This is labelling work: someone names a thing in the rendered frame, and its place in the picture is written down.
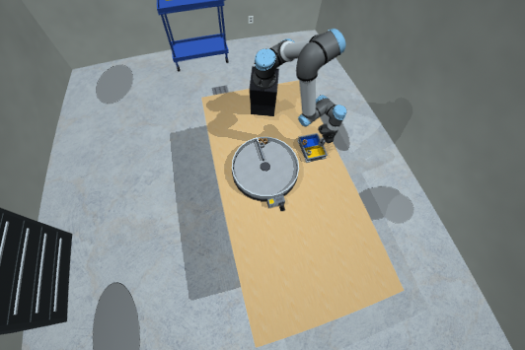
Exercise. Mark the dark grey two-compartment bin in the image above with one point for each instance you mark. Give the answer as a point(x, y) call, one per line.
point(312, 144)

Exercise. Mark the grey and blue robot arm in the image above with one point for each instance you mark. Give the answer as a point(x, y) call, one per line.
point(311, 57)

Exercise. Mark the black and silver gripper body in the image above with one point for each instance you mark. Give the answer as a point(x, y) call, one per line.
point(328, 132)

